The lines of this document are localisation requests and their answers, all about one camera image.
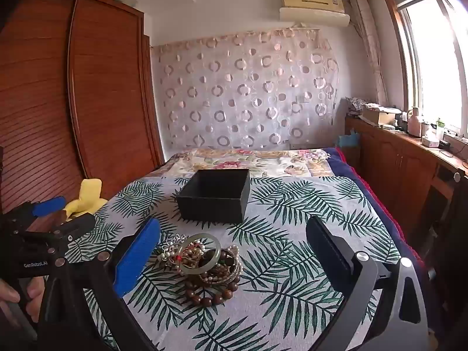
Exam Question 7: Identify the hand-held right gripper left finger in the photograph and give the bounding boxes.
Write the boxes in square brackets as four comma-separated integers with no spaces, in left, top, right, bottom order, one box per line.
[37,218,161,351]

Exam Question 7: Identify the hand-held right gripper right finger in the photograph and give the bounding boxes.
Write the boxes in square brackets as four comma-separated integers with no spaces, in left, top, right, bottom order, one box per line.
[306,216,428,351]

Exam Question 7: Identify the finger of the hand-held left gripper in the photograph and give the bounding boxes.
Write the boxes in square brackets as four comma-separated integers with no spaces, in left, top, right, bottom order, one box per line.
[11,196,67,223]
[55,213,96,238]

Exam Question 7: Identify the silver pearl hairpin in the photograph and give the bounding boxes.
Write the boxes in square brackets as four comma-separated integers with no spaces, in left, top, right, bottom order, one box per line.
[159,235,184,264]

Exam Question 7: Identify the large brown wooden bead bracelet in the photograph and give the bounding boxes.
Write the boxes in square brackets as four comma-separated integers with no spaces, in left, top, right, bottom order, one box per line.
[185,287,236,308]

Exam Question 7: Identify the pale green jade bangle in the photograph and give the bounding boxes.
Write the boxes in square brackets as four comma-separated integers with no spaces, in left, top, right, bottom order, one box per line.
[178,233,222,275]

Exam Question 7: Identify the small brown bead bracelets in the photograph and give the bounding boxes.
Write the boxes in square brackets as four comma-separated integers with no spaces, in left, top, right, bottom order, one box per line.
[197,249,244,286]

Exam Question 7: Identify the white pearl bracelet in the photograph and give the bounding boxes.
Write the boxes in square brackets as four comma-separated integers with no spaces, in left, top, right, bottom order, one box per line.
[225,244,242,264]

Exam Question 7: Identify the black cardboard box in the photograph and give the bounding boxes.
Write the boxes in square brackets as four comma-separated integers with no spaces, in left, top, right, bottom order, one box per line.
[176,169,251,224]

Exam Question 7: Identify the person's left hand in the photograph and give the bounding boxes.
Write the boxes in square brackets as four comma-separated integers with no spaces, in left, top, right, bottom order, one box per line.
[0,277,46,323]

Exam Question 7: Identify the yellow plush toy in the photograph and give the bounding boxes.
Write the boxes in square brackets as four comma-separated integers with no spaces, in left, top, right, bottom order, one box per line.
[64,178,108,222]

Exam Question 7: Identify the green leaf print sheet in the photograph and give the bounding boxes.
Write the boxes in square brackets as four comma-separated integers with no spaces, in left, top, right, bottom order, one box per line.
[55,175,403,351]

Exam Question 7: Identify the dark blue blanket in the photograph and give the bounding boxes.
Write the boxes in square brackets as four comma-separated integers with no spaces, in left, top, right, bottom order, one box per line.
[324,148,417,264]

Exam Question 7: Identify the brown wooden cabinet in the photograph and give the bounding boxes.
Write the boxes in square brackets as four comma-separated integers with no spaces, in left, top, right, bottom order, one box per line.
[345,115,468,249]

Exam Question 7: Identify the blue bag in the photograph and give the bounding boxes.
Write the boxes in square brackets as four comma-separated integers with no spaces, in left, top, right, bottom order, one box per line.
[338,130,361,149]

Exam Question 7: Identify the brown wooden wardrobe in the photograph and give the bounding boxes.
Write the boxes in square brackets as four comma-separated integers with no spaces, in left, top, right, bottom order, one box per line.
[0,0,165,235]

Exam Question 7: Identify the floral blanket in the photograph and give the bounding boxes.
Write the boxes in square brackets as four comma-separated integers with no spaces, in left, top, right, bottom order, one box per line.
[161,148,337,180]

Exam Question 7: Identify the open cardboard box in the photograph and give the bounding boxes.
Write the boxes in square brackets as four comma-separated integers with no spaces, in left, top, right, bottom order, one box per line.
[362,106,393,125]

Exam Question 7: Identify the crumpled patterned cloth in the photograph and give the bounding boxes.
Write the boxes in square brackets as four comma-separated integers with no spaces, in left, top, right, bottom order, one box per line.
[345,97,370,114]

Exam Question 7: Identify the sheer circle pattern curtain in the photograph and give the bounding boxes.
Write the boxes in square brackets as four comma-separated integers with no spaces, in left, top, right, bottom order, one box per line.
[151,25,340,152]

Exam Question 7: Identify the patterned window curtain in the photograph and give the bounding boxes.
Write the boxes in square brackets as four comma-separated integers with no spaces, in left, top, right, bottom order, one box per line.
[349,0,388,106]

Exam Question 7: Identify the wooden frame window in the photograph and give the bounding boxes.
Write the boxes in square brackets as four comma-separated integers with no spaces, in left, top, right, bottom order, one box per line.
[380,0,468,140]

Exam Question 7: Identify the yellowed wall air conditioner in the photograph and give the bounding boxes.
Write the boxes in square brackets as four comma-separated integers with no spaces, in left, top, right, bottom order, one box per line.
[281,0,346,11]

